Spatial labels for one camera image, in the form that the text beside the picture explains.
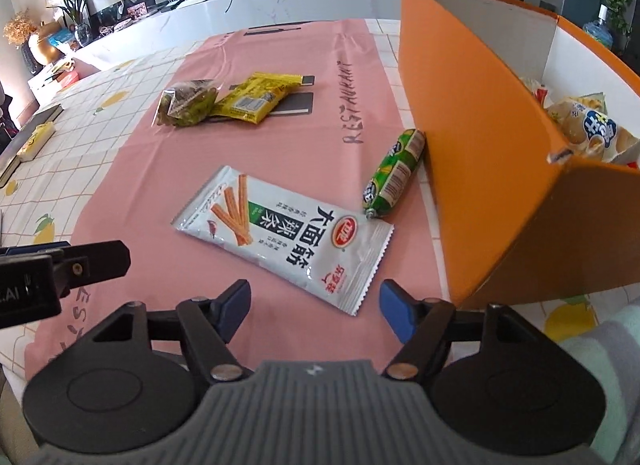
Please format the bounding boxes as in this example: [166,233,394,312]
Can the yellow snack packet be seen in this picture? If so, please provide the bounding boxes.
[210,72,304,125]

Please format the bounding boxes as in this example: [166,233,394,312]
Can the checked lemon tablecloth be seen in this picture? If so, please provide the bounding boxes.
[0,17,640,381]

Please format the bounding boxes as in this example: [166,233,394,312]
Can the yellow duck tissue pack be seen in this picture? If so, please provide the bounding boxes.
[16,121,55,162]

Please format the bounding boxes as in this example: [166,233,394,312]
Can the pale yellow chip bag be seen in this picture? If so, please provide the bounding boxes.
[546,92,639,165]

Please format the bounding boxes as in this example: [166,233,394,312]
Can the orange cardboard box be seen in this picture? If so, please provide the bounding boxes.
[398,0,639,308]

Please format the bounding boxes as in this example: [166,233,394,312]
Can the orange stick snack bag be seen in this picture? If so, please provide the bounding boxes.
[520,77,553,108]

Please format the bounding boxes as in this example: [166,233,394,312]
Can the blue water jug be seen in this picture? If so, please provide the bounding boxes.
[582,4,614,50]

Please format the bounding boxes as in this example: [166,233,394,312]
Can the red storage bin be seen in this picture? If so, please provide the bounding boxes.
[55,69,80,89]

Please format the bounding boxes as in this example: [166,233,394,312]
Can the white spicy strip packet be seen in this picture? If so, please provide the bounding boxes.
[172,166,394,317]

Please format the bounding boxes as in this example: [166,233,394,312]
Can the golden vase dried flowers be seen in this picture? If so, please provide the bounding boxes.
[3,12,63,76]

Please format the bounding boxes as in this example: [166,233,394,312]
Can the dark hardcover book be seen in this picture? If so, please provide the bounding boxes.
[1,104,64,188]

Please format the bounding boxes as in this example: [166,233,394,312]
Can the white tv cabinet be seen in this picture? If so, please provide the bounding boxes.
[75,0,400,70]

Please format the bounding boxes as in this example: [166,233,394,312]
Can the clear green nut bag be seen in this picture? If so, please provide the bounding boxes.
[153,79,218,128]

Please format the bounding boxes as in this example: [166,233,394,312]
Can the pink table mat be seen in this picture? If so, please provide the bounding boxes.
[22,17,452,381]

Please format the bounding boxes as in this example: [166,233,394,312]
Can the left green potted plant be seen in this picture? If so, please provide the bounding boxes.
[49,0,93,48]

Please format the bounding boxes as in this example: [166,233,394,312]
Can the green sausage packet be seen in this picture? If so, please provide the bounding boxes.
[362,129,426,219]

